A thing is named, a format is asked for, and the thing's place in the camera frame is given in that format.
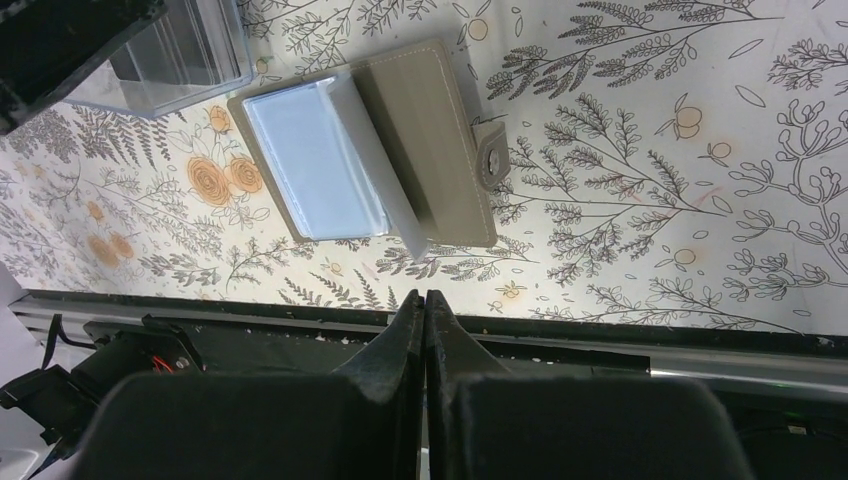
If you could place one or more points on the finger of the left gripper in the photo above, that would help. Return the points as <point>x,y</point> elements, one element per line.
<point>48,48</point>

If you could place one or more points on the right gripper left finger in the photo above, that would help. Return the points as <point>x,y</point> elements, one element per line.
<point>363,420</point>

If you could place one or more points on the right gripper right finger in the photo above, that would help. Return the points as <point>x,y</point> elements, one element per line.
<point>487,423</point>

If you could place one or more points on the beige leather card holder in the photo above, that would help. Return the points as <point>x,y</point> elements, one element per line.
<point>381,146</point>

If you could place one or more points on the clear acrylic card box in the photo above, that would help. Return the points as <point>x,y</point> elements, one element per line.
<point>103,90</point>

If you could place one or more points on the floral tablecloth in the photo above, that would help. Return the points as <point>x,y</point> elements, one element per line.
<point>673,163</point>

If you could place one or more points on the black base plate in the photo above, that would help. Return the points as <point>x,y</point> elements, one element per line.
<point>786,393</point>

